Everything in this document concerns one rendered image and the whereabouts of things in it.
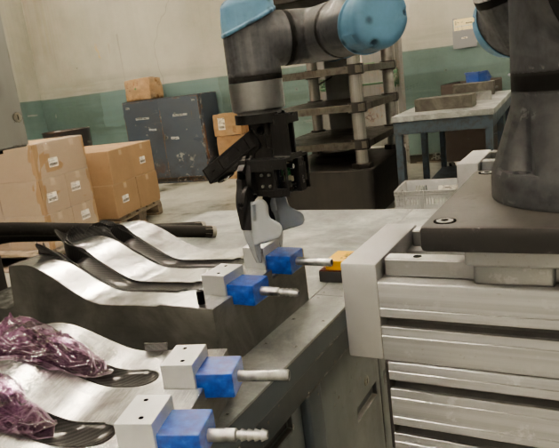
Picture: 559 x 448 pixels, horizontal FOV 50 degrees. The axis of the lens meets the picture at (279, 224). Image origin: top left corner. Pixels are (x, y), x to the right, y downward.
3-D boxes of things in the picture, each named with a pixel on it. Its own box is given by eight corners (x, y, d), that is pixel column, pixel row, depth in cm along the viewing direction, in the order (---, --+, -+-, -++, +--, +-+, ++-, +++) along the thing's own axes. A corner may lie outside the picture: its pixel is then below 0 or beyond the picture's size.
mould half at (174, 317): (309, 300, 99) (299, 220, 96) (223, 374, 77) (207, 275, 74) (89, 284, 123) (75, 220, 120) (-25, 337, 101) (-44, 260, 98)
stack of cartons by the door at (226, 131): (289, 172, 779) (281, 106, 760) (278, 176, 750) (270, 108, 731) (231, 174, 815) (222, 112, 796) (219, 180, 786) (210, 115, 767)
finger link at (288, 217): (306, 252, 91) (292, 196, 87) (272, 251, 93) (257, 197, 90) (314, 241, 93) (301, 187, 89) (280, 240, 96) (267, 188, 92)
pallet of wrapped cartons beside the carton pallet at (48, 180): (112, 242, 514) (91, 132, 492) (48, 273, 441) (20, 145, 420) (2, 245, 558) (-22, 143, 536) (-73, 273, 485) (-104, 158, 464)
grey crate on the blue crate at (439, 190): (496, 197, 408) (495, 175, 405) (491, 212, 372) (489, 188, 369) (406, 200, 434) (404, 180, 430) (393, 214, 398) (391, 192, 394)
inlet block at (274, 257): (340, 274, 89) (336, 238, 87) (326, 286, 84) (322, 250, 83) (263, 269, 95) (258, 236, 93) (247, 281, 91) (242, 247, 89)
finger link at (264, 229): (277, 266, 83) (277, 198, 83) (241, 264, 86) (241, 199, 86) (288, 264, 86) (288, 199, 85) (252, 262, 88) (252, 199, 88)
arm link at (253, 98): (218, 86, 82) (248, 83, 89) (222, 119, 84) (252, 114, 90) (265, 80, 79) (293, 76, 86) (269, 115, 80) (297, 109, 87)
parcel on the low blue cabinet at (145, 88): (165, 97, 813) (162, 76, 807) (151, 99, 784) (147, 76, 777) (140, 100, 831) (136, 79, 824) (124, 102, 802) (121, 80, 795)
